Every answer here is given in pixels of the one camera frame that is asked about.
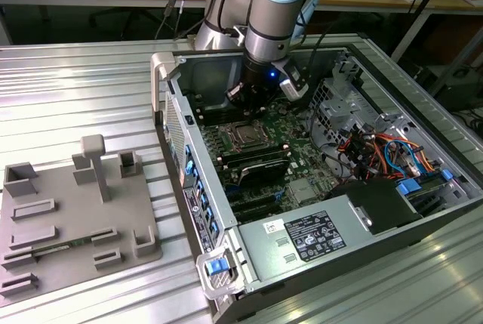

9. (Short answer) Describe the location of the metal socket cover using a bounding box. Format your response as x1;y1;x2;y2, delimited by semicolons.
225;121;269;150

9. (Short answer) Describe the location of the black RAM slot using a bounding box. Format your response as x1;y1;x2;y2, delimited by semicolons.
202;112;246;125
217;144;290;162
224;152;294;170
196;104;232;118

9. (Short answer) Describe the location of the CPU socket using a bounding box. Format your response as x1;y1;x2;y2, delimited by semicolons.
223;119;272;152

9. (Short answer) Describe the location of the black expansion slot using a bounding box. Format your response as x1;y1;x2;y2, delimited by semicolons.
229;192;278;208
233;202;282;223

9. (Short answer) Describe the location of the grey metal PC case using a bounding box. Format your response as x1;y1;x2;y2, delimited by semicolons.
149;42;483;324

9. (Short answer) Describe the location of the green motherboard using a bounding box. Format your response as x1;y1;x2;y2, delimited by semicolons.
199;97;340;223

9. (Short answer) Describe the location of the metal disk bay cage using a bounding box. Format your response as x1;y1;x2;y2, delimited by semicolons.
309;76;382;151

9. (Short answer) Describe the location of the black graphics card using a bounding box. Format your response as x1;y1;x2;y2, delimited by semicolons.
235;159;291;189

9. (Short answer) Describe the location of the silver chipset heatsink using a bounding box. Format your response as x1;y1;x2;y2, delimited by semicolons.
288;179;318;204

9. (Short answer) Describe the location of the silver power supply unit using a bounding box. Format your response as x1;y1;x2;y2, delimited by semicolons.
237;193;382;283

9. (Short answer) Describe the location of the black plastic shroud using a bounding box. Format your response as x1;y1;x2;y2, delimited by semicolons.
326;178;423;236

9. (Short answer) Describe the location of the grey parts rack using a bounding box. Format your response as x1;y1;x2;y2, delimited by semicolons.
0;134;164;298

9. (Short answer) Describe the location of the green RAM stick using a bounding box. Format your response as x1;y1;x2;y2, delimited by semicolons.
32;237;94;256

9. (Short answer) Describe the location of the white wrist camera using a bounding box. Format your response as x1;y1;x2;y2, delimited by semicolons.
278;60;309;102

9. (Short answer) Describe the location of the black camera cable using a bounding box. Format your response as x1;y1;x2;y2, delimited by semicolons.
301;31;335;78

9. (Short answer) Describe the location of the grey case handle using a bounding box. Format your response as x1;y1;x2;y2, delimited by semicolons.
195;246;248;301
149;53;178;125

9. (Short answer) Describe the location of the blue wire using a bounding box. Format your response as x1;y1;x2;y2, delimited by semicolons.
384;139;422;177

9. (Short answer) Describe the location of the orange wire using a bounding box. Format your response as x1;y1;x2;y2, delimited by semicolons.
371;133;435;170

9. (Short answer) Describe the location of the blue handle latch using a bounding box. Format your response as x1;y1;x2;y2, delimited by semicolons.
205;258;231;276

